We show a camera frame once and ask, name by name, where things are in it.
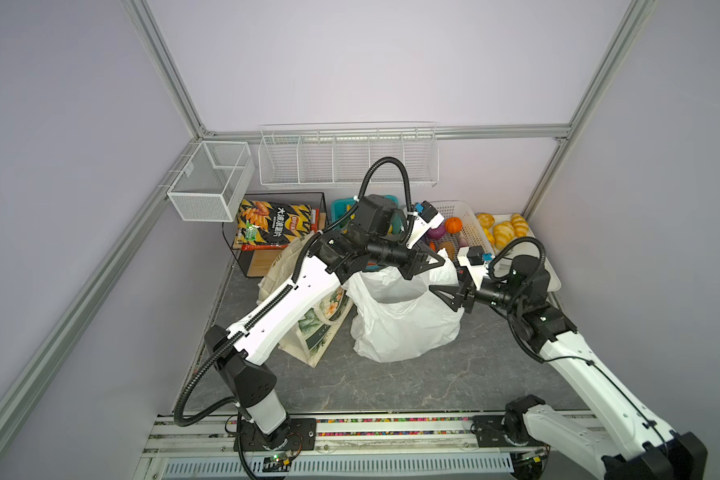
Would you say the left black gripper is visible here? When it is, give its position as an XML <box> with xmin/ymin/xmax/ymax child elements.
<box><xmin>368</xmin><ymin>237</ymin><xmax>447</xmax><ymax>282</ymax></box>

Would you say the white plastic grocery bag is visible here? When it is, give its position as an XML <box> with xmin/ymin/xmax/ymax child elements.
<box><xmin>344</xmin><ymin>261</ymin><xmax>463</xmax><ymax>363</ymax></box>

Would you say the cream canvas tote bag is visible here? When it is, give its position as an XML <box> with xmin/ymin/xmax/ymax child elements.
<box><xmin>257</xmin><ymin>233</ymin><xmax>354</xmax><ymax>368</ymax></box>

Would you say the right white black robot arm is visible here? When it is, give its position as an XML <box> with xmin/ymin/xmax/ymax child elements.
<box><xmin>430</xmin><ymin>237</ymin><xmax>708</xmax><ymax>479</ymax></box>

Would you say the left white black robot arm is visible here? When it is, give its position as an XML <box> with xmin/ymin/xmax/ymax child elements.
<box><xmin>173</xmin><ymin>156</ymin><xmax>445</xmax><ymax>448</ymax></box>

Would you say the purple red onion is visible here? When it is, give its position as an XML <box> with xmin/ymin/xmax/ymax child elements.
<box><xmin>427</xmin><ymin>223</ymin><xmax>447</xmax><ymax>241</ymax></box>

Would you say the white plastic vegetable basket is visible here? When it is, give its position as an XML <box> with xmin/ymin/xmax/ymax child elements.
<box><xmin>424</xmin><ymin>200</ymin><xmax>495</xmax><ymax>260</ymax></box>

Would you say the croissant top left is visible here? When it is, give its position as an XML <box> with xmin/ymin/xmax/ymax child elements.
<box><xmin>476</xmin><ymin>212</ymin><xmax>495</xmax><ymax>229</ymax></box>

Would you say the croissant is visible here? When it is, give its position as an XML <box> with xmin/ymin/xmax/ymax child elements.
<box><xmin>492</xmin><ymin>221</ymin><xmax>515</xmax><ymax>251</ymax></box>
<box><xmin>476</xmin><ymin>212</ymin><xmax>495</xmax><ymax>229</ymax></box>
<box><xmin>510</xmin><ymin>214</ymin><xmax>530</xmax><ymax>238</ymax></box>

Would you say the white tray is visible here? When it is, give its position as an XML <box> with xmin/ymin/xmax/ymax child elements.
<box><xmin>475</xmin><ymin>213</ymin><xmax>562</xmax><ymax>294</ymax></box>

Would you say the croissant middle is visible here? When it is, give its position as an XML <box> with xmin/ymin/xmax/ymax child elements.
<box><xmin>492</xmin><ymin>221</ymin><xmax>515</xmax><ymax>251</ymax></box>

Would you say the croissant right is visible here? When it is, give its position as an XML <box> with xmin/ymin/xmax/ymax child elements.
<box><xmin>510</xmin><ymin>214</ymin><xmax>530</xmax><ymax>238</ymax></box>

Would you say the teal plastic fruit basket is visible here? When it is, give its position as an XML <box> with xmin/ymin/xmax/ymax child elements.
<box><xmin>331</xmin><ymin>194</ymin><xmax>398</xmax><ymax>225</ymax></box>

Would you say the black yellow chips bag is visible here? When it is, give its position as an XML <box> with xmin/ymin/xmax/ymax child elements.
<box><xmin>235</xmin><ymin>198</ymin><xmax>314</xmax><ymax>249</ymax></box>

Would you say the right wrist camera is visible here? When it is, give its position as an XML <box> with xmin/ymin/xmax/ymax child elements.
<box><xmin>456</xmin><ymin>246</ymin><xmax>493</xmax><ymax>290</ymax></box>

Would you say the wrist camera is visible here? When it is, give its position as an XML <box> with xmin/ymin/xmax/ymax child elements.
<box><xmin>456</xmin><ymin>246</ymin><xmax>493</xmax><ymax>290</ymax></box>
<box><xmin>406</xmin><ymin>201</ymin><xmax>445</xmax><ymax>249</ymax></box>

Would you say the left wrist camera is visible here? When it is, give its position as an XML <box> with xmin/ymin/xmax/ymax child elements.
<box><xmin>406</xmin><ymin>201</ymin><xmax>445</xmax><ymax>249</ymax></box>

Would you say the white wire wall rack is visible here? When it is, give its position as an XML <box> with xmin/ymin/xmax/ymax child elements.
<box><xmin>258</xmin><ymin>122</ymin><xmax>440</xmax><ymax>187</ymax></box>

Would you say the white mesh wall basket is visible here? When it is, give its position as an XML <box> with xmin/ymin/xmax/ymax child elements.
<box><xmin>168</xmin><ymin>140</ymin><xmax>255</xmax><ymax>223</ymax></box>

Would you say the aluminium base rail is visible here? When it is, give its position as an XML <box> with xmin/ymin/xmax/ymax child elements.
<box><xmin>131</xmin><ymin>409</ymin><xmax>667</xmax><ymax>480</ymax></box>

